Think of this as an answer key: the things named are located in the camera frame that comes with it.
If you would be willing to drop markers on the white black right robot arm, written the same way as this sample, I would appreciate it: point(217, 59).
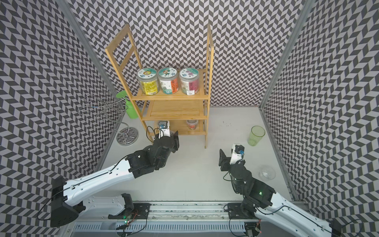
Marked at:
point(263, 202)

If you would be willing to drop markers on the small foil-lid cup pink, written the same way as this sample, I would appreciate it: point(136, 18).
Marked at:
point(192, 124)

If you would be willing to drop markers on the sunflower seed jar yellow label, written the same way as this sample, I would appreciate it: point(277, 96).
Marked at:
point(148, 80)

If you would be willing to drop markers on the chrome wire cup rack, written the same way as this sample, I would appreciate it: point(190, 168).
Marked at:
point(108, 108)

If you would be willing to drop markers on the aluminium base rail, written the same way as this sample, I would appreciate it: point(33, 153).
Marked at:
point(189, 217)

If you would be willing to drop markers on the jar with pink flower lid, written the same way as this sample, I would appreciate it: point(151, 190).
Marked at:
point(189, 78)

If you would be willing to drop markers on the clear plastic cup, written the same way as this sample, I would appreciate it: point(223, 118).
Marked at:
point(266, 172)

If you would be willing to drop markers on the bamboo three-tier shelf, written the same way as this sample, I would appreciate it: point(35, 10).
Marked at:
point(176, 108)

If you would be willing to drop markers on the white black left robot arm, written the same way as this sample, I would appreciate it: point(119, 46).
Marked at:
point(68, 196)

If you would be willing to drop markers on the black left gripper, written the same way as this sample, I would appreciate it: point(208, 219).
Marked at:
point(175, 139)

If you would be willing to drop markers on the green spray bottle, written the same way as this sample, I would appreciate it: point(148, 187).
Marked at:
point(130, 111)

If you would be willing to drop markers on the green translucent plastic cup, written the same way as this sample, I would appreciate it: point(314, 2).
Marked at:
point(256, 135)

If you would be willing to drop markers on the jar with strawberry lid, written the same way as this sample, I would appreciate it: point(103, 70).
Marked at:
point(169, 82)

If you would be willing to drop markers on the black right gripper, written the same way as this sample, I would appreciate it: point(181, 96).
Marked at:
point(224, 162)

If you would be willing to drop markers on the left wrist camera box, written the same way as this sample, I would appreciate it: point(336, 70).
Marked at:
point(164, 128)

